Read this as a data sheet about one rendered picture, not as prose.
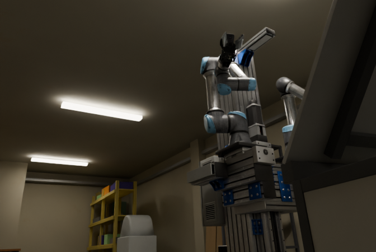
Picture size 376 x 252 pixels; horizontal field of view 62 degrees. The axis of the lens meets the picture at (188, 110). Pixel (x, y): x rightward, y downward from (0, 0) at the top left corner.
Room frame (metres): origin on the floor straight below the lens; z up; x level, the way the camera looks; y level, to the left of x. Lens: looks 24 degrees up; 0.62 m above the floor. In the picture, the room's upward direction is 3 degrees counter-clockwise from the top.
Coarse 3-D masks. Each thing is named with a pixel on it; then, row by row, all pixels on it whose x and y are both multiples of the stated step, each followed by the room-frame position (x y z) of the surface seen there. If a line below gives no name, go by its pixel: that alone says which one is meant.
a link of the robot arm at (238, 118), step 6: (228, 114) 1.81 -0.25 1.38; (234, 114) 1.77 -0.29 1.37; (240, 114) 1.77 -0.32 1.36; (228, 120) 1.76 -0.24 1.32; (234, 120) 1.77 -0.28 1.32; (240, 120) 1.77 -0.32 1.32; (246, 120) 1.80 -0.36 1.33; (228, 126) 1.77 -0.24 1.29; (234, 126) 1.77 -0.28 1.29; (240, 126) 1.77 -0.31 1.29; (246, 126) 1.79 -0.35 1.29; (228, 132) 1.82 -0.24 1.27
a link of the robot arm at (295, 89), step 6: (282, 78) 2.07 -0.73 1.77; (288, 78) 2.06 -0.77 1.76; (276, 84) 2.12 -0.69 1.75; (282, 84) 2.06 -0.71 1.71; (288, 84) 2.03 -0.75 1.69; (294, 84) 2.03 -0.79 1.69; (282, 90) 2.11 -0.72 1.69; (288, 90) 2.06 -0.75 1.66; (294, 90) 2.03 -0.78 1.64; (300, 90) 2.00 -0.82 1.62; (300, 96) 2.02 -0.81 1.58
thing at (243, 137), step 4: (232, 132) 1.79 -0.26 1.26; (236, 132) 1.77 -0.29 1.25; (240, 132) 1.77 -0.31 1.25; (244, 132) 1.77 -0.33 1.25; (232, 136) 1.79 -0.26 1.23; (236, 136) 1.77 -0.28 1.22; (240, 136) 1.76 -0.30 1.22; (244, 136) 1.77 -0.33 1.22; (248, 136) 1.80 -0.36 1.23; (232, 140) 1.78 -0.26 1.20; (236, 140) 1.76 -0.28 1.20; (240, 140) 1.77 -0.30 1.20; (244, 140) 1.76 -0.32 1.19; (248, 140) 1.77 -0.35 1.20; (228, 144) 1.81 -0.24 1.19
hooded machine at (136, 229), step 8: (128, 216) 6.04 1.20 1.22; (136, 216) 6.09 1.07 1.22; (144, 216) 6.19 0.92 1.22; (128, 224) 5.99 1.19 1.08; (136, 224) 6.00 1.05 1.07; (144, 224) 6.09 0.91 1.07; (152, 224) 6.19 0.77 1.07; (128, 232) 5.98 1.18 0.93; (136, 232) 5.98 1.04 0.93; (144, 232) 6.06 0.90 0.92; (152, 232) 6.15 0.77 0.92; (120, 240) 6.21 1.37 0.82; (128, 240) 5.87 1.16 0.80; (136, 240) 5.93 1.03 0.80; (144, 240) 6.01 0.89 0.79; (152, 240) 6.10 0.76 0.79; (120, 248) 6.20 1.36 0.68; (128, 248) 5.87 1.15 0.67; (136, 248) 5.93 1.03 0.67; (144, 248) 6.02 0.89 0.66; (152, 248) 6.10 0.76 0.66
